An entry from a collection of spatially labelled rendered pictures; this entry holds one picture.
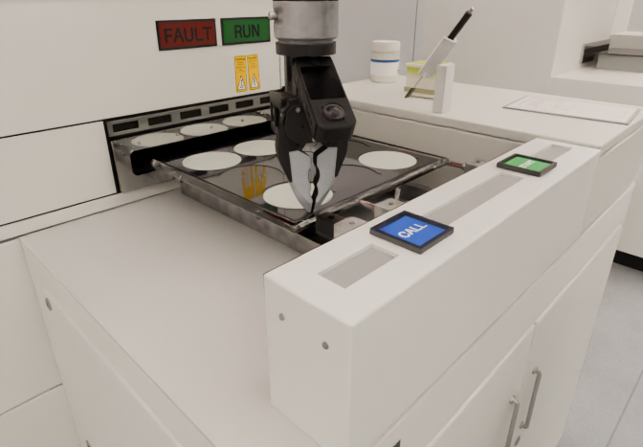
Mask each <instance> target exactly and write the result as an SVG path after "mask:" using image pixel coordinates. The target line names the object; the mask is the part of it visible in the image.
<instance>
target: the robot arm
mask: <svg viewBox="0 0 643 447"><path fill-rule="evenodd" d="M273 1H297V2H273V9H274V10H273V11H269V12H268V18H269V19H270V20H274V37H275V38H276V39H279V41H277V42H276V54H277V55H280V56H284V83H285V86H282V88H281V89H278V90H270V111H271V129H272V130H273V131H274V132H275V133H276V135H277V138H276V141H275V150H276V155H277V159H278V161H279V163H280V165H281V167H282V169H283V170H284V172H285V174H286V176H287V180H288V182H289V184H290V186H291V188H292V190H293V192H294V194H295V196H296V197H297V199H298V201H299V202H300V204H301V205H302V206H303V207H304V208H305V209H306V210H307V211H308V212H315V211H316V210H317V209H318V208H319V206H320V205H321V204H322V202H323V200H324V199H325V197H326V196H327V194H328V193H329V191H330V189H331V188H332V185H333V183H334V181H335V178H336V177H337V176H338V174H339V171H340V169H341V167H342V164H343V162H344V158H345V155H346V152H347V145H348V140H350V139H351V138H352V135H353V132H354V128H355V125H356V122H357V120H356V118H355V115H354V113H353V110H352V108H351V105H350V103H349V100H348V98H347V95H346V93H345V90H344V87H343V85H342V82H341V80H340V77H339V75H338V72H337V70H336V67H335V65H334V62H333V60H332V58H331V56H330V55H335V54H336V41H333V39H336V38H337V37H338V36H339V2H331V1H339V0H273ZM273 104H274V112H273ZM310 143H319V144H318V149H317V150H316V151H315V152H314V153H313V173H314V176H315V177H314V179H313V183H314V191H313V194H312V196H311V194H310V190H311V183H310V181H309V179H308V171H309V169H310V168H311V158H310V156H309V155H308V154H307V153H305V152H304V151H302V150H300V149H298V147H299V148H304V147H305V145H306V144H310Z"/></svg>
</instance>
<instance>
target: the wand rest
mask: <svg viewBox="0 0 643 447"><path fill-rule="evenodd" d="M455 44H456V38H455V39H454V41H452V40H451V39H449V38H447V37H445V36H443V37H442V39H441V40H440V42H439V43H438V44H437V46H436V47H435V49H434V50H433V51H432V53H431V55H430V56H429V58H428V59H427V60H426V62H425V63H424V65H423V66H422V67H421V69H420V70H419V72H418V74H419V75H421V76H423V78H431V77H433V76H434V74H435V71H436V79H435V88H434V98H433V109H432V112H436V113H441V114H442V113H445V112H448V111H450V108H451V99H452V91H453V82H454V74H455V64H448V63H444V64H441V63H442V62H443V60H444V59H445V58H446V56H447V55H448V54H449V52H450V51H451V50H452V48H453V47H454V46H455Z"/></svg>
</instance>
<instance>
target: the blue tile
mask: <svg viewBox="0 0 643 447"><path fill-rule="evenodd" d="M380 231H383V232H385V233H388V234H390V235H395V236H397V237H400V238H402V239H405V240H406V241H409V242H411V243H414V244H416V245H419V246H420V245H422V244H424V243H425V242H427V241H428V240H430V239H432V238H433V237H435V236H436V235H439V234H440V233H442V232H443V231H445V230H444V229H441V228H438V227H435V226H434V225H431V224H428V223H425V222H422V221H420V220H417V219H414V218H411V217H408V216H404V217H402V218H400V219H398V220H396V221H394V222H392V223H390V224H389V225H387V226H386V227H384V228H382V229H380Z"/></svg>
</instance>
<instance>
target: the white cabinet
mask: <svg viewBox="0 0 643 447"><path fill-rule="evenodd" d="M634 186H635V183H634V182H631V183H630V184H629V185H628V186H627V187H626V188H625V189H624V190H623V191H622V192H621V193H620V194H619V195H618V196H617V197H616V198H615V199H614V200H613V201H612V202H611V203H610V204H609V205H608V206H607V207H606V208H605V209H604V210H603V211H602V212H601V213H600V214H599V215H598V216H597V217H596V218H595V219H594V220H593V221H592V222H591V223H590V224H589V225H588V226H587V227H586V228H585V229H584V230H583V231H582V232H581V234H580V238H579V239H578V240H577V241H576V242H575V243H574V244H573V245H572V246H571V247H570V248H569V249H568V250H567V251H566V252H565V253H564V254H563V255H562V256H561V257H560V258H559V259H558V260H557V261H556V262H555V263H554V264H553V265H552V266H551V267H550V268H549V269H548V270H547V271H546V272H545V273H544V274H543V275H542V276H541V277H540V278H539V279H538V281H537V282H536V283H535V284H534V285H533V286H532V287H531V288H530V289H529V290H528V291H527V292H526V293H525V294H524V295H523V296H522V297H521V298H520V299H519V300H518V301H517V302H516V303H515V304H514V305H513V306H512V307H511V308H510V309H509V310H508V311H507V312H506V313H505V314H504V315H503V316H502V317H501V318H500V319H499V320H498V321H497V322H496V323H495V324H494V325H493V326H492V327H491V328H490V329H489V330H488V331H487V332H486V333H485V334H484V335H483V336H482V337H481V338H480V339H479V340H478V341H477V342H476V343H475V344H474V345H473V346H472V347H471V348H470V349H469V350H468V351H467V352H466V353H465V354H464V355H463V356H462V357H461V358H460V359H459V360H458V361H457V362H456V363H455V364H454V365H453V366H452V367H451V368H450V369H449V370H448V371H447V372H446V373H445V374H444V375H443V376H442V377H441V378H440V379H439V380H438V381H437V382H436V383H435V384H434V385H433V386H432V387H431V388H430V389H429V390H428V391H427V392H426V394H425V395H424V396H423V397H422V398H421V399H420V400H419V401H418V402H417V403H416V404H415V405H414V406H413V407H412V408H411V409H410V410H409V411H408V412H407V413H406V414H405V415H404V416H403V417H402V418H401V419H400V420H399V421H398V422H397V423H396V424H395V425H394V426H393V427H392V428H391V429H390V430H389V431H388V432H387V433H386V434H385V435H384V436H383V437H382V438H381V439H380V440H379V441H378V442H377V443H376V444H375V445H374V446H373V447H556V445H557V444H558V442H559V440H560V438H561V437H562V434H563V430H564V427H565V422H566V419H567V415H568V412H569V408H570V405H571V401H572V398H573V395H574V392H575V389H576V385H577V382H578V379H579V375H580V372H581V368H582V365H583V362H584V359H585V356H586V352H587V349H588V343H589V339H590V336H591V333H592V329H593V327H594V323H595V320H596V316H597V313H598V310H599V306H600V303H601V300H602V297H603V294H604V290H605V287H606V283H607V280H608V276H609V273H610V267H611V265H612V261H613V258H614V254H615V251H616V248H617V244H618V241H619V237H620V235H621V231H622V228H623V225H624V221H625V218H626V214H627V211H628V207H629V205H630V202H631V198H632V192H633V189H634ZM21 244H22V248H23V251H24V255H25V258H26V260H27V264H28V267H29V271H30V274H31V277H32V281H33V287H34V290H35V293H36V296H37V299H38V302H39V306H40V309H41V313H42V316H43V319H44V323H45V325H46V329H47V332H48V335H49V339H50V342H51V346H52V349H53V352H54V356H55V361H56V364H57V367H58V371H59V374H60V377H61V381H62V384H63V388H64V390H65V393H66V397H67V400H68V404H69V407H70V410H71V414H72V417H73V420H74V423H75V426H76V430H77V433H78V439H79V442H80V446H81V447H213V446H212V445H211V444H210V443H209V442H208V440H207V439H206V438H205V437H204V436H203V435H202V434H201V433H200V432H199V431H198V430H197V429H196V428H195V427H194V426H193V425H192V423H191V422H190V421H189V420H188V419H187V418H186V417H185V416H184V415H183V414H182V413H181V412H180V411H179V410H178V409H177V407H176V406H175V405H174V404H173V403H172V402H171V401H170V400H169V399H168V398H167V397H166V396H165V395H164V394H163V393H162V391H161V390H160V389H159V388H158V387H157V386H156V385H155V384H154V383H153V382H152V381H151V380H150V379H149V378H148V377H147V376H146V374H145V373H144V372H143V371H142V370H141V369H140V368H139V367H138V366H137V365H136V364H135V363H134V362H133V361H132V360H131V358H130V357H129V356H128V355H127V354H126V353H125V352H124V351H123V350H122V349H121V348H120V347H119V346H118V345H117V344H116V342H115V341H114V340H113V339H112V338H111V337H110V336H109V335H108V334H107V333H106V332H105V331H104V330H103V329H102V328H101V326H100V325H99V324H98V323H97V322H96V321H95V320H94V319H93V318H92V317H91V316H90V315H89V314H88V313H87V312H86V310H85V309H84V308H83V307H82V306H81V305H80V304H79V303H78V302H77V301H76V300H75V299H74V298H73V297H72V296H71V294H70V293H69V292H68V291H67V290H66V289H65V288H64V287H63V286H62V285H61V284H60V283H59V282H58V281H57V280H56V279H55V277H54V276H53V275H52V274H51V273H50V272H49V271H48V270H47V269H46V268H45V267H44V266H43V265H42V264H41V263H40V261H39V260H38V259H37V258H36V257H35V256H34V255H33V254H32V253H31V252H30V251H29V250H28V249H27V248H26V247H25V245H24V244H23V243H22V242H21Z"/></svg>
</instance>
